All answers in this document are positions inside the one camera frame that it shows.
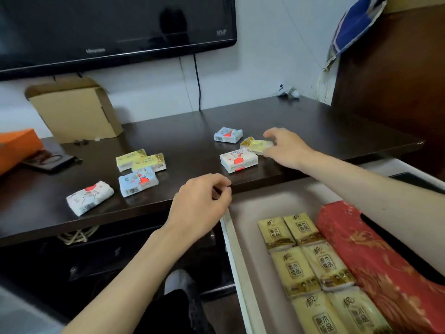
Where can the person's left hand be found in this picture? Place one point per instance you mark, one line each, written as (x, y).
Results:
(200, 201)

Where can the person's right hand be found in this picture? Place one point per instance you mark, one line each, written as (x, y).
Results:
(288, 149)

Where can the white drawer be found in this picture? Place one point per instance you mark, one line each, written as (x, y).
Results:
(278, 201)

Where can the blue tissue packet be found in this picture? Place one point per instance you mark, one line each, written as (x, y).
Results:
(137, 182)
(227, 135)

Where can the red floral tissue box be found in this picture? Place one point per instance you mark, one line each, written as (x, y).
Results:
(365, 250)

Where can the black tissue box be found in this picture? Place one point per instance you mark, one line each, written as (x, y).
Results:
(417, 180)

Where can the person's right forearm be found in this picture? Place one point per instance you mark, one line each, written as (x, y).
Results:
(375, 201)

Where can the person's left forearm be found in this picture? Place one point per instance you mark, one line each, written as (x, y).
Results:
(132, 285)

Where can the person's grey shoe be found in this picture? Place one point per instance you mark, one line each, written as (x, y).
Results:
(180, 281)

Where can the person's black trousers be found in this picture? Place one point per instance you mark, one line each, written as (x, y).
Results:
(167, 316)

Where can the small open cardboard box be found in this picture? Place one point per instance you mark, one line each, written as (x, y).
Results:
(76, 114)

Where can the orange tray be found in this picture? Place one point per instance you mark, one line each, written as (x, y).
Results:
(17, 149)

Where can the white game controller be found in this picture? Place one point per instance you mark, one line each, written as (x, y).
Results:
(293, 93)

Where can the dark wooden television stand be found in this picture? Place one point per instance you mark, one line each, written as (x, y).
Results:
(104, 219)

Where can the brown wooden cabinet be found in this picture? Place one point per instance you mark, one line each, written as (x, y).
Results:
(389, 83)

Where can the blue fringed cloth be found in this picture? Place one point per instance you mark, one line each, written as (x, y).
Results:
(354, 20)

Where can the black flat television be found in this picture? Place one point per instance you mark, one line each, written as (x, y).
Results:
(104, 24)

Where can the frosted glass cabinet door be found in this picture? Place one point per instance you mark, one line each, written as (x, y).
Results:
(21, 313)

